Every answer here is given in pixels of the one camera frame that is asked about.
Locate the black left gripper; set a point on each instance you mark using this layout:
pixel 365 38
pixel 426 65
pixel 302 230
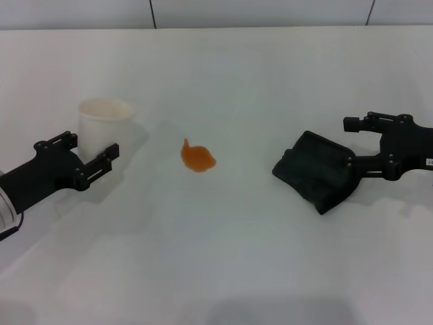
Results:
pixel 37 176

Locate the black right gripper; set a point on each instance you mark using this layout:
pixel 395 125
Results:
pixel 406 149

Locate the white paper cup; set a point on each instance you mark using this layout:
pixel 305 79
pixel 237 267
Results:
pixel 98 132

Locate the dark blue rag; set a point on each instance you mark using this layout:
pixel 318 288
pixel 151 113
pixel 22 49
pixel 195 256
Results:
pixel 311 169

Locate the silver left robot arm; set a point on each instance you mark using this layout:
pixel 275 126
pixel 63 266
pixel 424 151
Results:
pixel 6 210

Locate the brown water stain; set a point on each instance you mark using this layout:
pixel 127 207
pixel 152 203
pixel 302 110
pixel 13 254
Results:
pixel 198 158

